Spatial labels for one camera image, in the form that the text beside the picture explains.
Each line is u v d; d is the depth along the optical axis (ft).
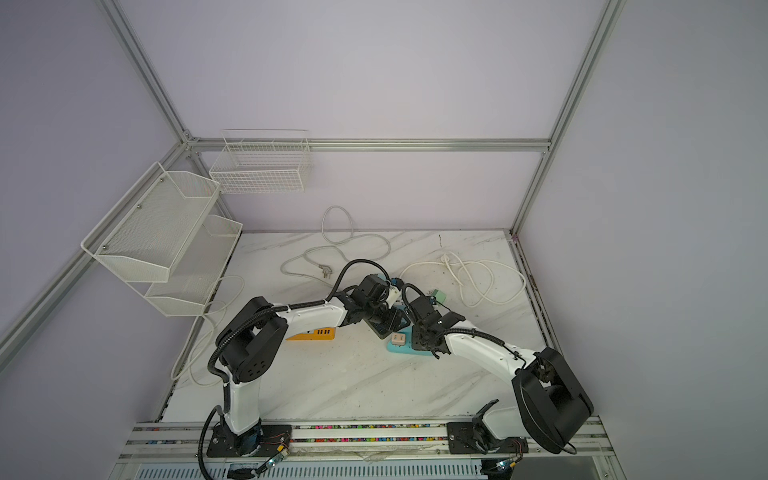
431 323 2.11
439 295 3.30
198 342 2.98
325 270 3.49
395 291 2.75
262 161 3.14
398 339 2.74
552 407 1.38
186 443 2.46
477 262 3.60
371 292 2.44
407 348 2.82
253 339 1.74
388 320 2.67
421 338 2.58
